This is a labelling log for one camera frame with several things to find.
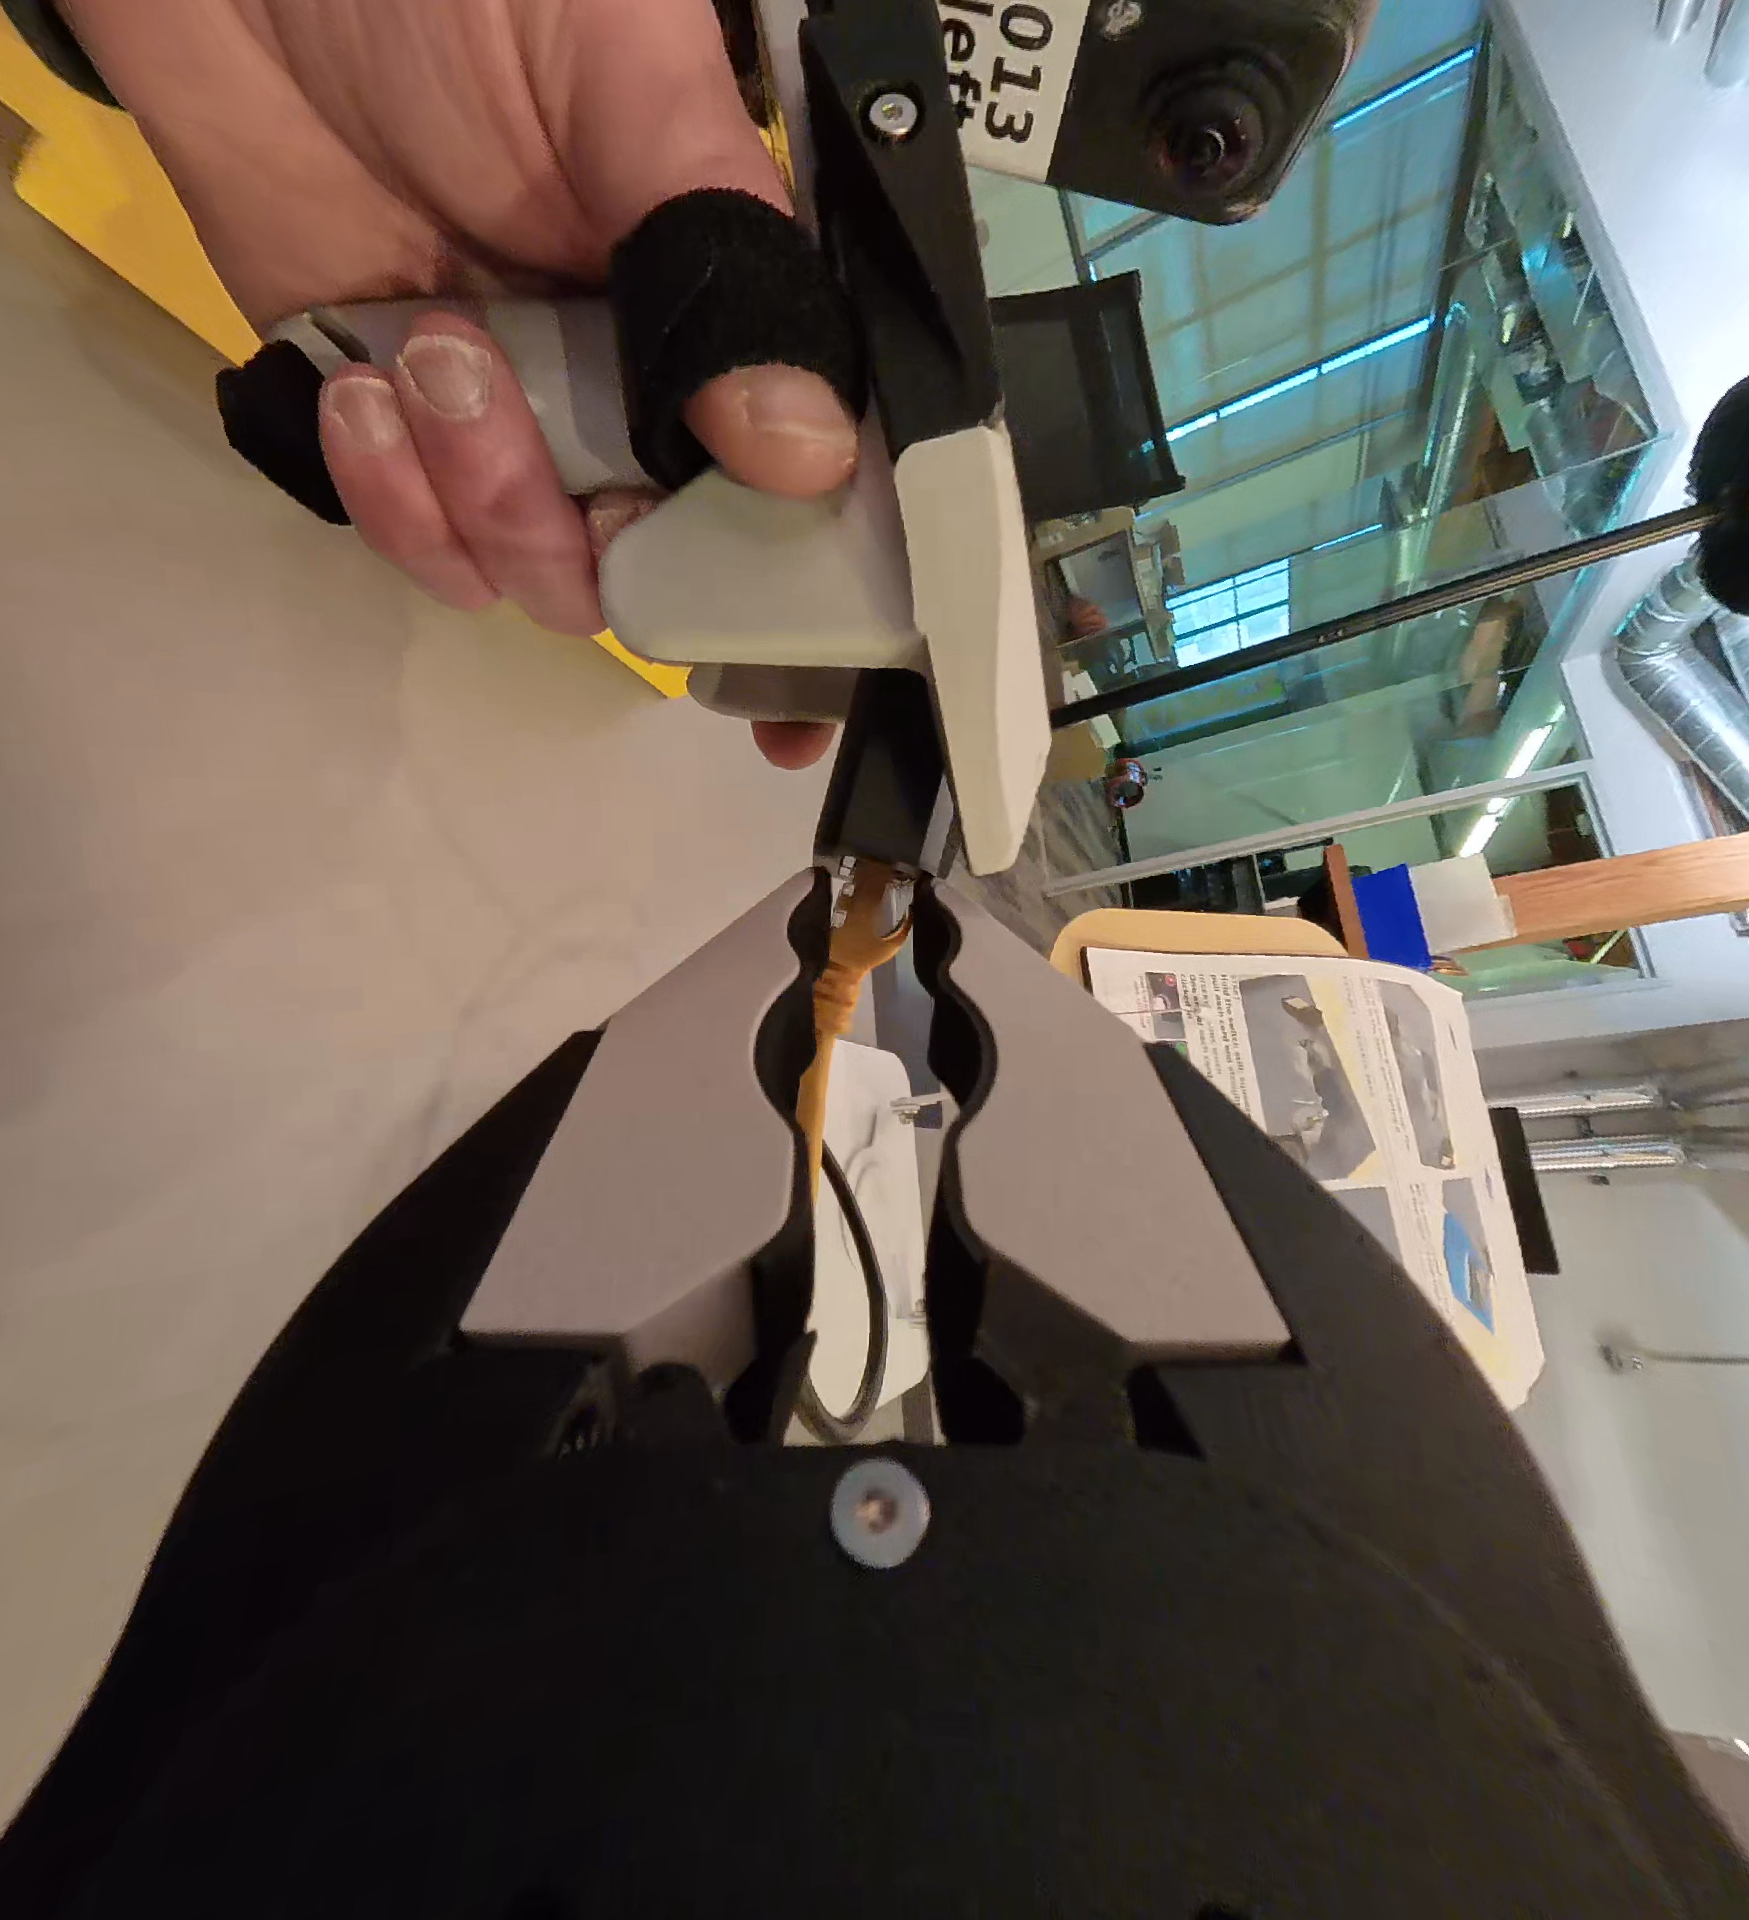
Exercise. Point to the yellow plastic bin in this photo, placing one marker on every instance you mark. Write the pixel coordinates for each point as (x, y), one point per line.
(110, 210)

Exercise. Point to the black network switch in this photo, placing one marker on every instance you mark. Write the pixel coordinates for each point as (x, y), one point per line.
(880, 779)

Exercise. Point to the silver air duct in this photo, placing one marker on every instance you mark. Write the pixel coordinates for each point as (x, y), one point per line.
(1684, 706)

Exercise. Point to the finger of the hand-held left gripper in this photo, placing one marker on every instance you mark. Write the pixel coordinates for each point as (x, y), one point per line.
(768, 584)
(777, 694)

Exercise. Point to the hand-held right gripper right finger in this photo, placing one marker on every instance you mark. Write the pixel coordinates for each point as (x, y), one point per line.
(1115, 1198)

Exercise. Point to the white foam block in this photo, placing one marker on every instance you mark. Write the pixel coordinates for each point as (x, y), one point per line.
(1459, 900)

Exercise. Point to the black flat box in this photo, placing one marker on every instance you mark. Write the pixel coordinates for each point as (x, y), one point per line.
(1084, 389)

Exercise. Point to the blue panel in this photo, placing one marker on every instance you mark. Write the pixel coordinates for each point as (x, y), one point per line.
(1385, 906)

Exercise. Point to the wooden table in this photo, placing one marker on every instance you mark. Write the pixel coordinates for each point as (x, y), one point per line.
(1639, 885)

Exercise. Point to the printed instruction sheet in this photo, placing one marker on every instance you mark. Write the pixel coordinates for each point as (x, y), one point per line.
(1354, 1080)

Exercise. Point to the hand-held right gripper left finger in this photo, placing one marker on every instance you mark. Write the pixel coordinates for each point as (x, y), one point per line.
(632, 1184)

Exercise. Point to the person's left hand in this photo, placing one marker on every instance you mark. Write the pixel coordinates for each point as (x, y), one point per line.
(409, 136)

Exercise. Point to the white document stand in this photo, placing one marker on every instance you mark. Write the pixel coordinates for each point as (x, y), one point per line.
(1189, 927)

